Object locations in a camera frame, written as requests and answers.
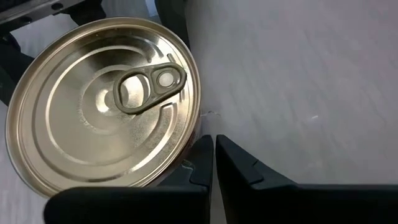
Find grey metal mounting plate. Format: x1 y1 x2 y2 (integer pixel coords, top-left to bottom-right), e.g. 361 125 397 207
0 0 88 26

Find gold-lidded pink blue can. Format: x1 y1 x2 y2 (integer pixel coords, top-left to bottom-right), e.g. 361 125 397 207
4 17 202 199

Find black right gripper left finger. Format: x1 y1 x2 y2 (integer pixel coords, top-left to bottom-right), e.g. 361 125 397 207
43 134 215 224

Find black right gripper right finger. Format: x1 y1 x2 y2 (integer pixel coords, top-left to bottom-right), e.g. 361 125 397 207
215 134 398 224

